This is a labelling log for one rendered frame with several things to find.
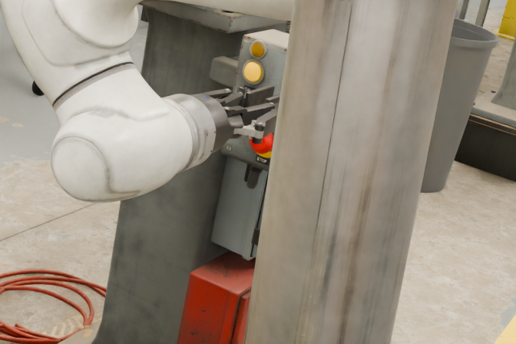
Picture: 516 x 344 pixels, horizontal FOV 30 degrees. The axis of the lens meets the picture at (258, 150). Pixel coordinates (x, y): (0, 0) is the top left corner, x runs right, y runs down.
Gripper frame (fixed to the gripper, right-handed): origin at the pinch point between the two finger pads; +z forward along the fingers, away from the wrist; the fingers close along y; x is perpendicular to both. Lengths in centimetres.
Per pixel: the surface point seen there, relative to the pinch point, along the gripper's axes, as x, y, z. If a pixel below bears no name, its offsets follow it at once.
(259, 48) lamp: 3.8, -9.0, 11.7
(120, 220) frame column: -43, -40, 29
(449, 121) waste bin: -72, -49, 282
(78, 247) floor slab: -107, -114, 118
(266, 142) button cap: -9.2, -3.5, 9.6
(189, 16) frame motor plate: 2.8, -28.0, 21.4
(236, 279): -45, -14, 32
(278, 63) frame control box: 2.4, -5.6, 12.3
